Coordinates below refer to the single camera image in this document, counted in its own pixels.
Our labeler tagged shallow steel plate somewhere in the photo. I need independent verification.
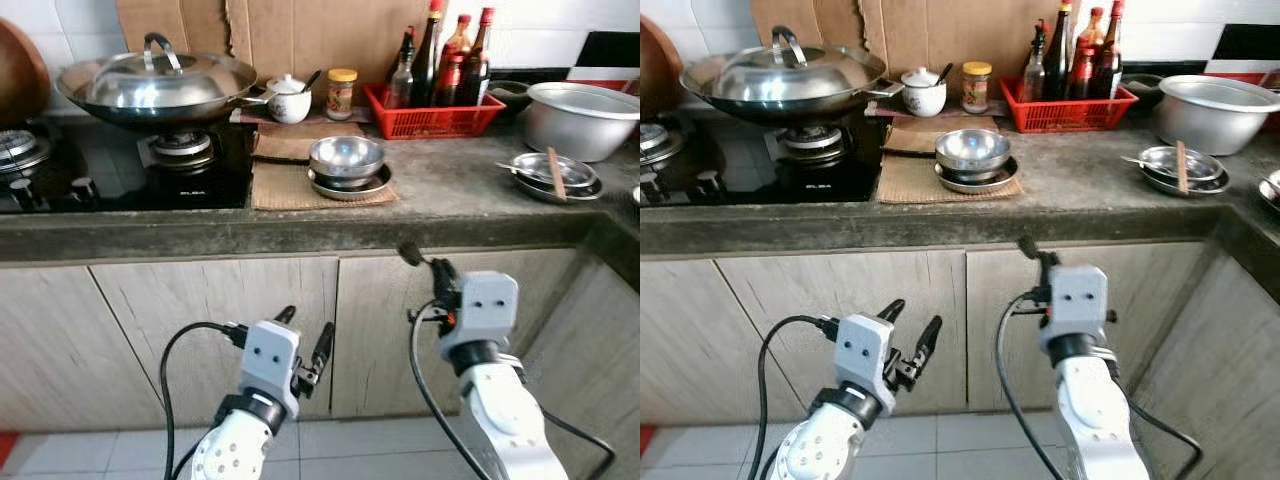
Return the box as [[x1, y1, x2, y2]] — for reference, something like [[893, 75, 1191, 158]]
[[934, 157, 1021, 196], [307, 163, 394, 203]]

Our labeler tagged deep steel bowl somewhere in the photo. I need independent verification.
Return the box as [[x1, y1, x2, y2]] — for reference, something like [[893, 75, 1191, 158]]
[[935, 128, 1012, 177], [308, 135, 387, 183]]

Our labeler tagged red plastic bottle basket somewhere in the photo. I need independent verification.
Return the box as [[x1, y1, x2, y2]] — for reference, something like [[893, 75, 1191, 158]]
[[362, 82, 507, 140], [1000, 76, 1141, 134]]

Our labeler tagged small steel dish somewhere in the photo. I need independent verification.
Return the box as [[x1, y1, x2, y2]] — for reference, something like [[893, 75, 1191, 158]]
[[1138, 146, 1226, 186], [510, 152, 599, 193]]

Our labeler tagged folded brown cardboard piece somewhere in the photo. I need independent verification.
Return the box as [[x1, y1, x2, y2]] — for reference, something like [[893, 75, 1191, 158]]
[[250, 120, 366, 164], [880, 113, 1001, 158]]

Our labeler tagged clear glass bottle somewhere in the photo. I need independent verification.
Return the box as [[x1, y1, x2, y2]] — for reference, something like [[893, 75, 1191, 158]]
[[385, 45, 416, 109], [1020, 40, 1049, 103]]

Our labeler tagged glass jar yellow lid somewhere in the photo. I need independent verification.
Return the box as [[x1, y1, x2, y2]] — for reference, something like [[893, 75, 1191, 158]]
[[960, 61, 993, 115], [326, 67, 359, 122]]

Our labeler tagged wide steel plate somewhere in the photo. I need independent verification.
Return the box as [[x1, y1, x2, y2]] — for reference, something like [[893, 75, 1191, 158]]
[[1140, 160, 1233, 198], [512, 165, 605, 205]]

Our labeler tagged small red-labelled sauce bottle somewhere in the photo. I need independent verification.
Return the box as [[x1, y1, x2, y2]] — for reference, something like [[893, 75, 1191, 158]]
[[437, 52, 466, 108], [1068, 45, 1099, 101]]

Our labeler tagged black glass gas stove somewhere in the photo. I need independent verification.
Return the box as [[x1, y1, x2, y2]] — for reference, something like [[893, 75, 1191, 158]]
[[0, 115, 256, 213], [640, 112, 886, 206]]

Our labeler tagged white ceramic lidded pot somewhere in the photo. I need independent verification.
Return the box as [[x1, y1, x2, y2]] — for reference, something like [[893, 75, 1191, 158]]
[[265, 73, 314, 125], [900, 67, 948, 119]]

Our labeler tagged dark stone mortar bowl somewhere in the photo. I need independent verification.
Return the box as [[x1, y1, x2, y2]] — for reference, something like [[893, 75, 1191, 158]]
[[490, 80, 531, 113], [1122, 73, 1166, 109]]

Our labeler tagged gas stove burner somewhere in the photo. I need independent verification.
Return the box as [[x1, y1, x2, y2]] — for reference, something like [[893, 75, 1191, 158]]
[[148, 128, 214, 171], [778, 122, 844, 166]]

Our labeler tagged tall dark bottle yellow cap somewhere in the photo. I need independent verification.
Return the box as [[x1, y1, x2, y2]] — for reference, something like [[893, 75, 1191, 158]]
[[410, 0, 447, 108], [1043, 0, 1079, 101]]

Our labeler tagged tall dark bottle red cap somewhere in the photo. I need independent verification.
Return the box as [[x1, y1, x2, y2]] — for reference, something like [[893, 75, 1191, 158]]
[[460, 7, 497, 106], [1093, 0, 1129, 99]]

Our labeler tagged large aluminium pot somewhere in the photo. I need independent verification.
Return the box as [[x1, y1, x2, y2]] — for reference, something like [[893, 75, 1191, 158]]
[[1155, 75, 1280, 157], [520, 82, 641, 163]]

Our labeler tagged amber sauce bottle red cap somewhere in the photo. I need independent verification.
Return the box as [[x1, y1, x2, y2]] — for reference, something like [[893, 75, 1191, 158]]
[[1075, 7, 1106, 53], [443, 13, 473, 61]]

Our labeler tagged large steel wok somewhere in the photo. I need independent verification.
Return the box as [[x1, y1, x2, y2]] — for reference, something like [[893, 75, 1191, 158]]
[[55, 50, 276, 129], [680, 45, 906, 126]]

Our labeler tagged large brown cardboard sheet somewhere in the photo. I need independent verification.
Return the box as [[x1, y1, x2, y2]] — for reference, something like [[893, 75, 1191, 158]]
[[115, 0, 433, 86], [750, 0, 1066, 81]]

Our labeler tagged domed steel wok lid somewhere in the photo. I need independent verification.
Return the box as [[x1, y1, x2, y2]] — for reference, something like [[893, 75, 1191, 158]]
[[712, 25, 863, 104], [85, 32, 236, 109]]

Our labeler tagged small steel lidded pot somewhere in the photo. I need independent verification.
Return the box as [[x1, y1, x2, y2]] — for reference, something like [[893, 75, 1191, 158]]
[[640, 122, 683, 166], [0, 127, 51, 173]]

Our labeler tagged brown round wooden lid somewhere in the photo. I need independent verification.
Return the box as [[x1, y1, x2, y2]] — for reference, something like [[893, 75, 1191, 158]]
[[640, 15, 683, 121], [0, 18, 51, 126]]

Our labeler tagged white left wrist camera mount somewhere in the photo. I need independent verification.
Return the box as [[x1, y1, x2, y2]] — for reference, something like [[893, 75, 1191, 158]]
[[238, 320, 301, 401], [835, 313, 898, 396]]

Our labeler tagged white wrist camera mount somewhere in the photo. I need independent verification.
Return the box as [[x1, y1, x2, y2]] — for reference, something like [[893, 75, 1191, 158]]
[[238, 320, 301, 401], [440, 270, 519, 346], [835, 313, 898, 396], [1040, 265, 1111, 341]]

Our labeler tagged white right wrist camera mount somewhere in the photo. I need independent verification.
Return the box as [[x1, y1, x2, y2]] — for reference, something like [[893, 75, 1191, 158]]
[[1040, 265, 1111, 341], [440, 270, 519, 346]]

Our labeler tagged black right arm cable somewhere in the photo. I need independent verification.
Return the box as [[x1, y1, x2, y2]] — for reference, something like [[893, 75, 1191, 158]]
[[407, 300, 616, 480], [995, 290, 1206, 480]]

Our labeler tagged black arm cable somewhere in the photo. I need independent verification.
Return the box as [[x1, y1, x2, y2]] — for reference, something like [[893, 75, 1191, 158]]
[[995, 290, 1206, 480], [407, 300, 616, 480], [757, 314, 841, 480], [160, 320, 249, 480]]

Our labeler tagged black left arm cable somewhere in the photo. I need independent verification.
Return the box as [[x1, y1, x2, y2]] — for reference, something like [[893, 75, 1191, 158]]
[[757, 314, 841, 480], [160, 320, 249, 480]]

